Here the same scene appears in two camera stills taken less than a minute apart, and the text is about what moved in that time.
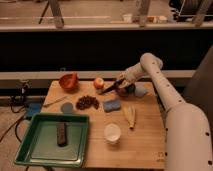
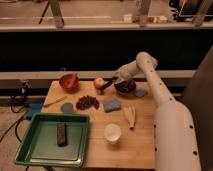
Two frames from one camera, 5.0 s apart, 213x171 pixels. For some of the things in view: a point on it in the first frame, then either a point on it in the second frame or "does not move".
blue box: x=34 y=108 does not move
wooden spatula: x=57 y=100 does not move
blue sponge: x=111 y=105 does not move
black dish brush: x=117 y=82 → x=110 y=79
